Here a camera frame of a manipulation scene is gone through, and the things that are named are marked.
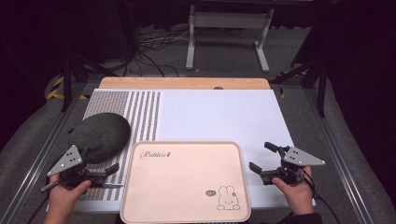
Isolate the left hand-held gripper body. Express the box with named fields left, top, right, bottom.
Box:
left=47, top=145, right=108, bottom=190

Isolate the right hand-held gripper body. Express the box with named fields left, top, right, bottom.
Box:
left=261, top=147, right=327, bottom=188

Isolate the person's right hand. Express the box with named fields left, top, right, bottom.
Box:
left=271, top=166, right=314, bottom=217

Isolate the person's left hand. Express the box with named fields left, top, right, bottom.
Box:
left=44, top=173, right=92, bottom=217

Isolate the dark grey round hat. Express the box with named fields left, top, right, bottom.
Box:
left=68, top=112, right=132, bottom=165

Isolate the white striped table mat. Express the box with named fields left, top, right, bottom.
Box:
left=73, top=88, right=316, bottom=215

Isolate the black tripod stand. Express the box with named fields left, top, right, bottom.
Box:
left=60, top=51, right=120, bottom=113
left=269, top=55, right=329, bottom=119

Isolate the pink rabbit print tray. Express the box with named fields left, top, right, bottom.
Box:
left=120, top=140, right=252, bottom=224

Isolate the yellow black hazard tape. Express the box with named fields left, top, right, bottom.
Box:
left=46, top=76, right=90, bottom=101

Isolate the aluminium floor rail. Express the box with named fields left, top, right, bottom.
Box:
left=0, top=83, right=92, bottom=224
left=303, top=88, right=396, bottom=224

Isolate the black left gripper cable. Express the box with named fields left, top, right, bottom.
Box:
left=26, top=180, right=61, bottom=224

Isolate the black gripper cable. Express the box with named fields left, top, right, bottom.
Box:
left=303, top=170, right=342, bottom=224
left=26, top=180, right=61, bottom=224

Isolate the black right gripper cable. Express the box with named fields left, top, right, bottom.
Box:
left=303, top=170, right=342, bottom=224

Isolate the bundle of black floor cables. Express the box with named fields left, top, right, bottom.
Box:
left=102, top=27, right=191, bottom=78

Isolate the white metal stand frame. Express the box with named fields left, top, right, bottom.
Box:
left=185, top=5, right=275, bottom=74

